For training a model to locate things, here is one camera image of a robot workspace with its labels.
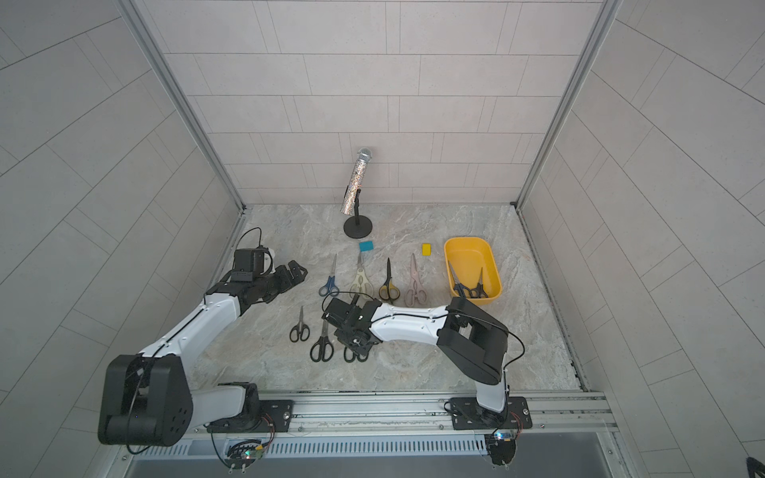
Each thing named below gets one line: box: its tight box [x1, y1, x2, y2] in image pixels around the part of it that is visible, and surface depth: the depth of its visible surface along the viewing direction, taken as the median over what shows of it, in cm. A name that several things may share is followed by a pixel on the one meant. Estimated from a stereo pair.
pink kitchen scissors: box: [404, 252, 428, 308], surface depth 95 cm
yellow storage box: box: [444, 237, 503, 305], surface depth 101 cm
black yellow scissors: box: [378, 256, 401, 304], surface depth 95 cm
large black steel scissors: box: [309, 318, 335, 363], surface depth 84 cm
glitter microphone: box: [339, 147, 374, 217], surface depth 96 cm
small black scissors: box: [288, 305, 311, 343], surface depth 86 cm
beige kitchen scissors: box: [348, 250, 374, 300], surface depth 96 cm
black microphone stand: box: [342, 188, 373, 239], surface depth 111 cm
